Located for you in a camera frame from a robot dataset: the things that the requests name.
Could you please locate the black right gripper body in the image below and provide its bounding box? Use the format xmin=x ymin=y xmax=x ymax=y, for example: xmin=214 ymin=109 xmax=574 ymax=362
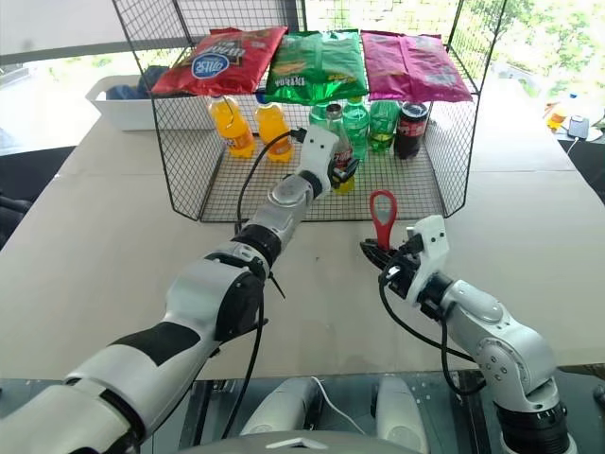
xmin=383 ymin=241 xmax=424 ymax=300

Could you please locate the green soda plastic bottle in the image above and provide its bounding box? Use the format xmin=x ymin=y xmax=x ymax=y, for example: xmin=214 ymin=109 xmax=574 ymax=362
xmin=308 ymin=103 xmax=332 ymax=139
xmin=340 ymin=96 xmax=372 ymax=162
xmin=368 ymin=98 xmax=403 ymax=154

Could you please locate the dark cola plastic bottle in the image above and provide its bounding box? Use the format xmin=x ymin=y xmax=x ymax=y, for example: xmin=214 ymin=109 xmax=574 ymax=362
xmin=392 ymin=100 xmax=432 ymax=161

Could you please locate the thin white cable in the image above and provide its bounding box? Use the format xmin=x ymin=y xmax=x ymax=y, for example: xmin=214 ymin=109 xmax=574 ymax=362
xmin=309 ymin=375 xmax=368 ymax=435

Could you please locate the red chip bag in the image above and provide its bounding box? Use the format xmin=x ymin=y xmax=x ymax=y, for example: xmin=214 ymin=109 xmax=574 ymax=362
xmin=151 ymin=26 xmax=289 ymax=96

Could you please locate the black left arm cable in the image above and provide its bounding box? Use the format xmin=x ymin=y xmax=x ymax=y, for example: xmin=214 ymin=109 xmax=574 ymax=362
xmin=220 ymin=127 xmax=309 ymax=441

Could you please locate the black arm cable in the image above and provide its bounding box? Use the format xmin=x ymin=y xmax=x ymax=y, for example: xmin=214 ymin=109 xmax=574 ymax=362
xmin=220 ymin=127 xmax=309 ymax=441
xmin=377 ymin=257 xmax=489 ymax=396

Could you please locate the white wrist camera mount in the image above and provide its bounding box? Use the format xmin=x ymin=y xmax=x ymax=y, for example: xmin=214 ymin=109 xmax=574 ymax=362
xmin=300 ymin=125 xmax=340 ymax=196
xmin=405 ymin=215 xmax=449 ymax=308

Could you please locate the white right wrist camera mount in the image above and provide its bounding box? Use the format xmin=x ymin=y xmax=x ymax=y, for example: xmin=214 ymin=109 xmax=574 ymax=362
xmin=405 ymin=215 xmax=449 ymax=308

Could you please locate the glass bottle with yellow drink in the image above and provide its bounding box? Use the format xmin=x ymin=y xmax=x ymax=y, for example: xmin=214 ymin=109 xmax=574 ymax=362
xmin=323 ymin=102 xmax=357 ymax=197

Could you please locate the orange object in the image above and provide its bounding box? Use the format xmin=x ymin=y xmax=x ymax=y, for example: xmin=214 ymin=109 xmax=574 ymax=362
xmin=543 ymin=101 xmax=568 ymax=130

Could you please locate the blue cloth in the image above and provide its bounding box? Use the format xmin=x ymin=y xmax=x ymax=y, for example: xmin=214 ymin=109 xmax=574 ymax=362
xmin=105 ymin=65 xmax=167 ymax=101

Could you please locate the grey rounded robot leg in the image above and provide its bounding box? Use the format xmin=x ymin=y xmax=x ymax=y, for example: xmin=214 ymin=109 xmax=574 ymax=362
xmin=374 ymin=375 xmax=429 ymax=454
xmin=238 ymin=376 xmax=326 ymax=437

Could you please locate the white plastic bin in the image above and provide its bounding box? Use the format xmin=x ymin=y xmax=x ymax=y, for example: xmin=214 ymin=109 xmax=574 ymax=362
xmin=84 ymin=75 xmax=219 ymax=132

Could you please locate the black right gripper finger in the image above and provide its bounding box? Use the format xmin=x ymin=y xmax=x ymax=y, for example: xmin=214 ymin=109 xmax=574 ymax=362
xmin=364 ymin=251 xmax=401 ymax=275
xmin=358 ymin=239 xmax=403 ymax=259

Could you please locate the black wire rack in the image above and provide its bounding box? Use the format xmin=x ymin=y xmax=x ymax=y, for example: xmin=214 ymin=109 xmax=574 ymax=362
xmin=112 ymin=0 xmax=510 ymax=224

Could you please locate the magenta chip bag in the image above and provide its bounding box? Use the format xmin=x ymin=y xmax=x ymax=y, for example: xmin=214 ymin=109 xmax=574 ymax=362
xmin=360 ymin=30 xmax=475 ymax=104

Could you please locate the orange soda plastic bottle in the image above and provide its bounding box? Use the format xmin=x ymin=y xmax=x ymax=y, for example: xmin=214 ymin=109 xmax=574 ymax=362
xmin=252 ymin=101 xmax=296 ymax=164
xmin=207 ymin=94 xmax=257 ymax=159

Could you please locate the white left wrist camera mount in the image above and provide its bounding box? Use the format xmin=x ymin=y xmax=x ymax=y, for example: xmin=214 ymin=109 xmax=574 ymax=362
xmin=300 ymin=125 xmax=340 ymax=196

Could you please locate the grey robot torso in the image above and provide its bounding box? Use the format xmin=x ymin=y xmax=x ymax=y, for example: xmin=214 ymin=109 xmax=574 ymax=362
xmin=177 ymin=428 xmax=426 ymax=454

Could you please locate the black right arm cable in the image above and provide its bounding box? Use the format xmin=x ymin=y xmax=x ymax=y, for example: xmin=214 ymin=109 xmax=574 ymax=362
xmin=377 ymin=257 xmax=489 ymax=396

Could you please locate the green chip bag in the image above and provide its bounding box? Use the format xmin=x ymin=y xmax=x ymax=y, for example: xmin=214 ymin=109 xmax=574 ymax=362
xmin=263 ymin=29 xmax=370 ymax=107

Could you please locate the red bottle opener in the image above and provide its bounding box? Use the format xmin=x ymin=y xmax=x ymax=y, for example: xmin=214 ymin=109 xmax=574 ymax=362
xmin=369 ymin=189 xmax=398 ymax=250

